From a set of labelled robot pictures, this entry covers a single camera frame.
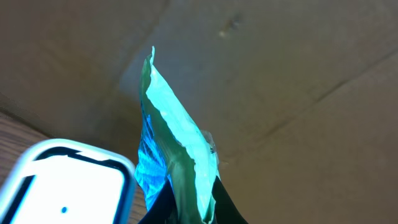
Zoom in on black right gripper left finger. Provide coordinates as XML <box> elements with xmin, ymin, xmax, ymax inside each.
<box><xmin>138</xmin><ymin>180</ymin><xmax>177</xmax><ymax>224</ymax></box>

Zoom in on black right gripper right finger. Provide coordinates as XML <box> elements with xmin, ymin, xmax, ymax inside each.
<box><xmin>212</xmin><ymin>176</ymin><xmax>248</xmax><ymax>224</ymax></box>

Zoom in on white barcode scanner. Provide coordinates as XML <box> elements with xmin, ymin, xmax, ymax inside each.
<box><xmin>1</xmin><ymin>139</ymin><xmax>136</xmax><ymax>224</ymax></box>

